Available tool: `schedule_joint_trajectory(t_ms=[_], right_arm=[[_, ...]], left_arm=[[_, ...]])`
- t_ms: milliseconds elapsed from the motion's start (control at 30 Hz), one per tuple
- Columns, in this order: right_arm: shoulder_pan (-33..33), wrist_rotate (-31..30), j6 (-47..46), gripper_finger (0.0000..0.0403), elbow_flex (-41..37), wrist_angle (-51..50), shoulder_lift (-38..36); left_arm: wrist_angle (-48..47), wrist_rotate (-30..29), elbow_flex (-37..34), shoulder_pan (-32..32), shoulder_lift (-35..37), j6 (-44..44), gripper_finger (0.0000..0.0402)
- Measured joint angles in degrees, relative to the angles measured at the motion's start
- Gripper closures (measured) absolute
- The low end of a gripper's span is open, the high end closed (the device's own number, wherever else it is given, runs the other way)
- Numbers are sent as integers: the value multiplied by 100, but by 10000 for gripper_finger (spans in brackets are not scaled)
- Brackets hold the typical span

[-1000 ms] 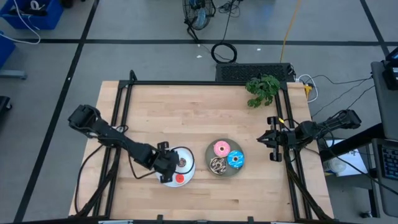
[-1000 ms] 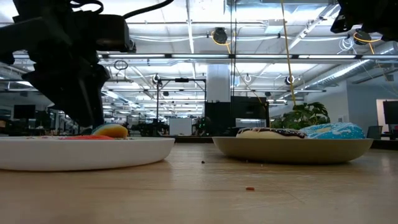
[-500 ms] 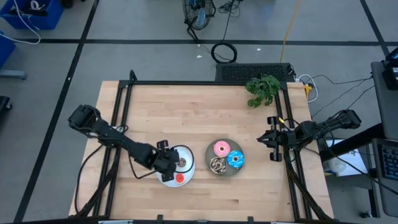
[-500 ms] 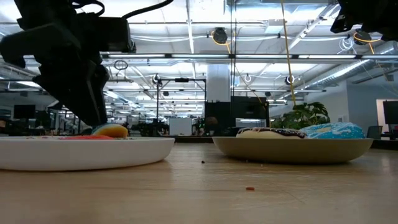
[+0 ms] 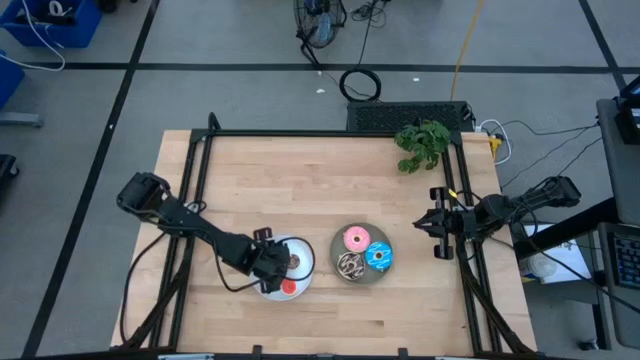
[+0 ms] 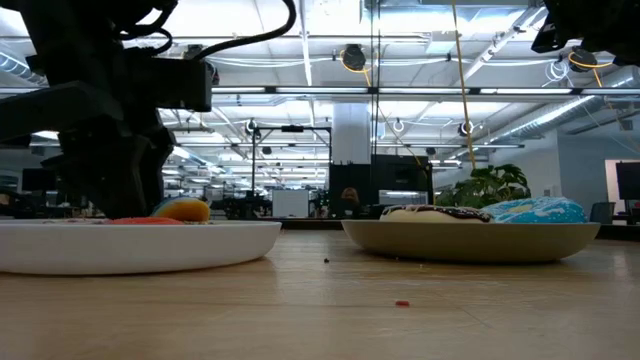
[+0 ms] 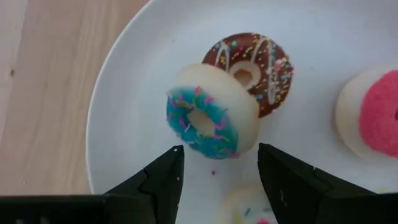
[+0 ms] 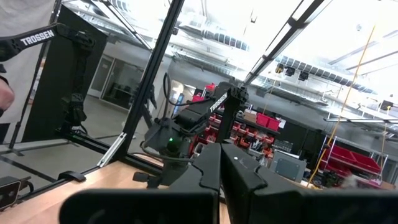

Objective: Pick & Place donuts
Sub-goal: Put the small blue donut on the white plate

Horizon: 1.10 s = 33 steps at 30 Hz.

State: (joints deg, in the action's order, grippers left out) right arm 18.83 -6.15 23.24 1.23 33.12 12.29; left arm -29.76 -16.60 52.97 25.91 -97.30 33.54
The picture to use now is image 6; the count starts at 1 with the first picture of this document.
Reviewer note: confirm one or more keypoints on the white round plate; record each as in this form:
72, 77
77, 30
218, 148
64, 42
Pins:
150, 247

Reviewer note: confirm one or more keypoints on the grey office chair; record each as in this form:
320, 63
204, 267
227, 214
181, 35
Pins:
602, 212

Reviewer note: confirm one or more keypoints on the black background gantry frame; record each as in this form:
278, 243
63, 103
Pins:
292, 129

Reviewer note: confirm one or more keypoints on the black cabinet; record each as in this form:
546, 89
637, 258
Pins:
400, 175

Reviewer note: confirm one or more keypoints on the small red donut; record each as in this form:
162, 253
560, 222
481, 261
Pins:
145, 220

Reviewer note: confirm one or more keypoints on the large chocolate sprinkled donut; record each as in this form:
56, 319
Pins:
430, 215

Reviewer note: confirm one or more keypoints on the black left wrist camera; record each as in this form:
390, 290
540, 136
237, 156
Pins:
170, 85

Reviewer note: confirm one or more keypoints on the small blue donut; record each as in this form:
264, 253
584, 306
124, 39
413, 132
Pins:
187, 210

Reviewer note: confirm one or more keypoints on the small pink white donut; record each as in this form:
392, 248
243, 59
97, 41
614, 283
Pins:
75, 220

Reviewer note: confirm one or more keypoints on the white board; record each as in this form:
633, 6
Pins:
290, 203

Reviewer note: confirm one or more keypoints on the black monitor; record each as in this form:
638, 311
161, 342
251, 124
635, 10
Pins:
32, 180
629, 180

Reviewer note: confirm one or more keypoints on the large blue donut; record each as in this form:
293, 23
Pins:
540, 210

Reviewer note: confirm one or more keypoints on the small red crumb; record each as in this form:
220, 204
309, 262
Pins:
402, 303

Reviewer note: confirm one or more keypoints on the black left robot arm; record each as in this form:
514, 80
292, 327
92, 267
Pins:
75, 30

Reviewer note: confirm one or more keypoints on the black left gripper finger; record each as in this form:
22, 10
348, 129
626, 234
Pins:
115, 175
161, 160

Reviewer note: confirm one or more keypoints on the person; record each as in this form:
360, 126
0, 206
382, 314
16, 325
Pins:
350, 197

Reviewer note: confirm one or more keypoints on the white building column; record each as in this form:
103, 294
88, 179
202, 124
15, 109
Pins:
351, 132

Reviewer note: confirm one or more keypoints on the green leafy plant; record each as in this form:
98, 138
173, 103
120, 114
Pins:
492, 187

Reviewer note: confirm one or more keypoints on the grey round plate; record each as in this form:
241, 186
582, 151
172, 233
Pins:
470, 242

